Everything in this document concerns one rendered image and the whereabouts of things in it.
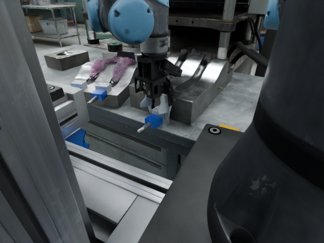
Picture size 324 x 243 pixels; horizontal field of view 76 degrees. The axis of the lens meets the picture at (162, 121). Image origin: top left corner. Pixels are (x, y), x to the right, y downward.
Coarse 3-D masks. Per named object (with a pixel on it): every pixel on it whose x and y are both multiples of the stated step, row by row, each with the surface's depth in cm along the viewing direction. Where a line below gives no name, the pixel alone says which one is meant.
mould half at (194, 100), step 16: (192, 64) 90; (208, 64) 87; (224, 64) 85; (176, 80) 83; (208, 80) 82; (224, 80) 93; (144, 96) 75; (192, 96) 69; (208, 96) 79; (176, 112) 71; (192, 112) 68
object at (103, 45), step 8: (104, 40) 196; (112, 40) 196; (200, 40) 197; (208, 40) 196; (216, 40) 196; (104, 48) 172; (184, 48) 170; (192, 48) 170; (200, 48) 170; (208, 48) 170; (216, 48) 170; (248, 48) 170; (168, 56) 149; (208, 56) 149; (232, 56) 150; (232, 64) 133; (240, 64) 152
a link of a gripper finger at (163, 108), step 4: (160, 96) 61; (164, 96) 62; (160, 100) 62; (164, 100) 63; (160, 104) 62; (164, 104) 63; (168, 104) 63; (160, 108) 62; (164, 108) 63; (168, 108) 64; (160, 112) 62; (164, 112) 64; (168, 112) 65; (164, 116) 66
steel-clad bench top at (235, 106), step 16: (64, 48) 164; (80, 48) 164; (96, 48) 164; (48, 80) 106; (64, 80) 106; (240, 80) 106; (256, 80) 106; (224, 96) 89; (240, 96) 89; (256, 96) 89; (112, 112) 78; (128, 112) 78; (144, 112) 78; (208, 112) 78; (224, 112) 78; (240, 112) 78; (160, 128) 69; (176, 128) 69; (192, 128) 69; (240, 128) 69
